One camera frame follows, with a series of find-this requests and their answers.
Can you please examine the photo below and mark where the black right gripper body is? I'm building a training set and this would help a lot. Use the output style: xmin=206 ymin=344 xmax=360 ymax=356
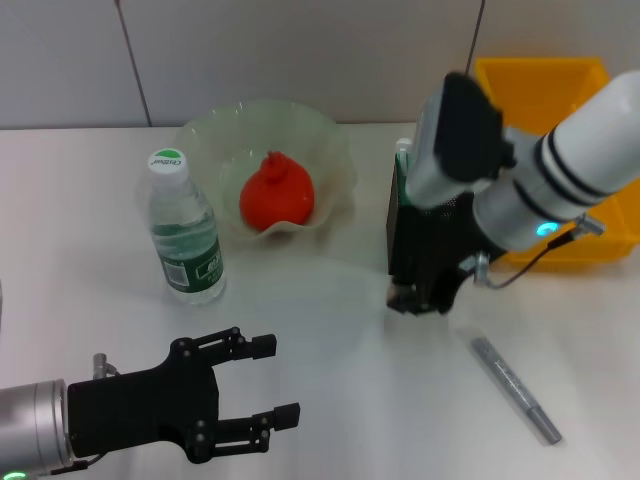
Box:
xmin=409 ymin=239 xmax=507 ymax=316

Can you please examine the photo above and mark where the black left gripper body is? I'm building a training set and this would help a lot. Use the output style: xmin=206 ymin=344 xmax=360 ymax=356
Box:
xmin=67 ymin=337 xmax=222 ymax=464

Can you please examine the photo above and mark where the grey marker pen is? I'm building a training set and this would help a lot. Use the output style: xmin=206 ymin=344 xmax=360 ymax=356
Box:
xmin=468 ymin=335 xmax=564 ymax=446

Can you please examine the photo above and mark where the clear green-label water bottle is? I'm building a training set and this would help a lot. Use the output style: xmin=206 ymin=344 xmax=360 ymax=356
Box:
xmin=146 ymin=148 xmax=227 ymax=307

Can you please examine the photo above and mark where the mint green utility knife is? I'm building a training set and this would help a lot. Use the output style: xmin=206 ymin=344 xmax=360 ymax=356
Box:
xmin=395 ymin=138 xmax=414 ymax=174

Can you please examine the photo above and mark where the orange toy fruit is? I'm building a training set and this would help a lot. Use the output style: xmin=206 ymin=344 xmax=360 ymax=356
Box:
xmin=238 ymin=149 xmax=316 ymax=232

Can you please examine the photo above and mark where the black mesh pen holder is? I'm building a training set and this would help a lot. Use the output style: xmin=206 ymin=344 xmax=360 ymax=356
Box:
xmin=385 ymin=152 xmax=476 ymax=279

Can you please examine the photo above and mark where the pale green wavy fruit bowl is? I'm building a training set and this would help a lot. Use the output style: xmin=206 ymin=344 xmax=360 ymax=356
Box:
xmin=174 ymin=99 xmax=359 ymax=245

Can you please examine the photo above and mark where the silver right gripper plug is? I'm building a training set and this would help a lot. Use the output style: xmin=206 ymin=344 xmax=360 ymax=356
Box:
xmin=471 ymin=251 xmax=495 ymax=287

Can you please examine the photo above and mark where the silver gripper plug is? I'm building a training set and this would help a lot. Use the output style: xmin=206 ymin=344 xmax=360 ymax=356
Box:
xmin=92 ymin=352 xmax=122 ymax=379
xmin=471 ymin=251 xmax=495 ymax=287

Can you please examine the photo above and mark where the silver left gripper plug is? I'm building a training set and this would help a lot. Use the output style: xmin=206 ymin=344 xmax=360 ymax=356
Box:
xmin=92 ymin=352 xmax=122 ymax=379

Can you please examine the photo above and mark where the yellow plastic bin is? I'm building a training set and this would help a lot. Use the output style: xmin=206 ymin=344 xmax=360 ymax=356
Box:
xmin=472 ymin=56 xmax=640 ymax=264

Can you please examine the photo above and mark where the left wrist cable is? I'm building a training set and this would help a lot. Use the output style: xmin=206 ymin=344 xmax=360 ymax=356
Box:
xmin=47 ymin=455 xmax=104 ymax=475

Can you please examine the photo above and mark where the wrist cable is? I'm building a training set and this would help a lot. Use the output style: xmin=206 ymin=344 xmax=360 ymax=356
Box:
xmin=47 ymin=455 xmax=104 ymax=475
xmin=485 ymin=213 xmax=607 ymax=291

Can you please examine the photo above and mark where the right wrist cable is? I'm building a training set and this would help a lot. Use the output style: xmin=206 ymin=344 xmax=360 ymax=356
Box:
xmin=485 ymin=213 xmax=607 ymax=291

